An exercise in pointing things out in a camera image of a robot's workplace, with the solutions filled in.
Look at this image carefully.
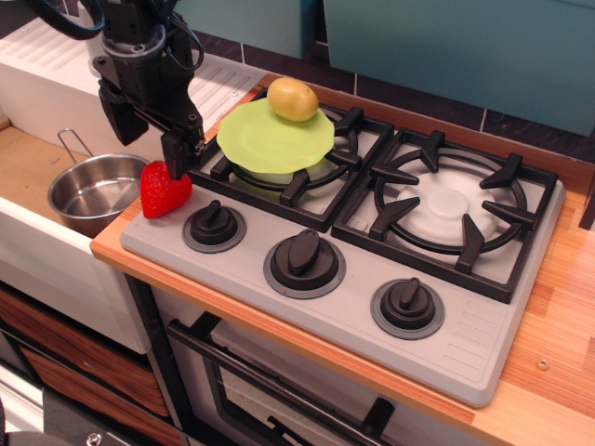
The light green plastic plate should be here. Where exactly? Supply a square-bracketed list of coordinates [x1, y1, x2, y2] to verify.
[217, 98, 335, 174]

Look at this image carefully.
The black left burner grate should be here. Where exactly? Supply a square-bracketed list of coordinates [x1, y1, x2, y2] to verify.
[190, 104, 394, 231]

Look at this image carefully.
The black middle stove knob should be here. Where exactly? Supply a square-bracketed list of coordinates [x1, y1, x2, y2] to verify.
[263, 229, 347, 300]

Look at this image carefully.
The black stove knob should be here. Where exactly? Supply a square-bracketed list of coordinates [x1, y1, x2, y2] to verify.
[371, 278, 445, 341]
[182, 200, 247, 254]
[263, 229, 347, 300]

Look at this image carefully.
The black left stove knob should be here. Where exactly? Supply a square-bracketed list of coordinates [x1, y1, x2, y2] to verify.
[182, 200, 247, 254]

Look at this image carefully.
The grey toy stove top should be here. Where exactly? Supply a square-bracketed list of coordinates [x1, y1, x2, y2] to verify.
[119, 87, 567, 409]

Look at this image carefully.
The yellow toy potato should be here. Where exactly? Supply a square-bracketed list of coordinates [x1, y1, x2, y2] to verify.
[267, 77, 319, 123]

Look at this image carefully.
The toy oven door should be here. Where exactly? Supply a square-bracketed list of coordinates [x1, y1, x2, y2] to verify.
[152, 282, 526, 446]

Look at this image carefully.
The black right stove knob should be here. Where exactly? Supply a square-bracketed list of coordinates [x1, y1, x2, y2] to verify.
[371, 278, 445, 341]

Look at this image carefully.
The wooden drawer front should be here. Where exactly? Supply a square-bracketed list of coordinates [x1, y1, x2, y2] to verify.
[1, 283, 182, 445]

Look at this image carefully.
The black oven door handle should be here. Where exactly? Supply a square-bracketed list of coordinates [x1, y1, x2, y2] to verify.
[166, 312, 394, 445]

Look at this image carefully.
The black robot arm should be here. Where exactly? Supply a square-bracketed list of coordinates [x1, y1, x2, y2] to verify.
[28, 1, 205, 180]

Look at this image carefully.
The small stainless steel pot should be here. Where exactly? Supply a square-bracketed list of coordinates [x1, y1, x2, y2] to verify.
[47, 153, 149, 238]

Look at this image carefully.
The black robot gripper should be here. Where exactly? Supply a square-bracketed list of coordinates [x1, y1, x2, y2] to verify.
[93, 25, 205, 179]

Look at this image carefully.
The black burner grate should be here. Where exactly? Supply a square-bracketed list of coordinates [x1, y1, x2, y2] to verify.
[190, 104, 394, 231]
[332, 128, 559, 303]

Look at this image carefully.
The red toy strawberry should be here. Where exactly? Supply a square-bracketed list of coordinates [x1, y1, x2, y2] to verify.
[140, 161, 192, 219]

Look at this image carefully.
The white toy sink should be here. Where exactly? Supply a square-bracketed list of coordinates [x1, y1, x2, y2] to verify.
[0, 11, 271, 357]

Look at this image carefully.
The black right burner grate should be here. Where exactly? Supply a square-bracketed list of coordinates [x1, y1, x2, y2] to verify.
[332, 128, 559, 303]

